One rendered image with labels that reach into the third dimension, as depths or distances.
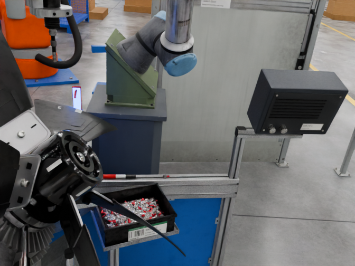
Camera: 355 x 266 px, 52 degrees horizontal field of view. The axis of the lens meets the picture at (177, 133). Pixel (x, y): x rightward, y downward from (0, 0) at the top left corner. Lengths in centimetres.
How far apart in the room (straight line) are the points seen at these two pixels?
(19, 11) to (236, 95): 266
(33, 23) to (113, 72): 321
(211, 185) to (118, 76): 54
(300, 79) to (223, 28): 147
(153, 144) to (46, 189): 84
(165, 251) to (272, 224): 120
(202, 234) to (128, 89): 63
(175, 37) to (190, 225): 69
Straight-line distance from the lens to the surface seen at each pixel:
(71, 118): 93
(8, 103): 71
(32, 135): 70
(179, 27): 119
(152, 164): 149
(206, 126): 284
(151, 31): 137
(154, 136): 143
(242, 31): 266
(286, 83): 117
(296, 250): 242
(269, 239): 243
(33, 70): 461
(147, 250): 148
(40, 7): 67
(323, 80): 125
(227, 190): 133
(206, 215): 140
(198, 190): 130
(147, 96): 142
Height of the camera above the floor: 157
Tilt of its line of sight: 27 degrees down
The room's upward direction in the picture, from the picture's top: 6 degrees clockwise
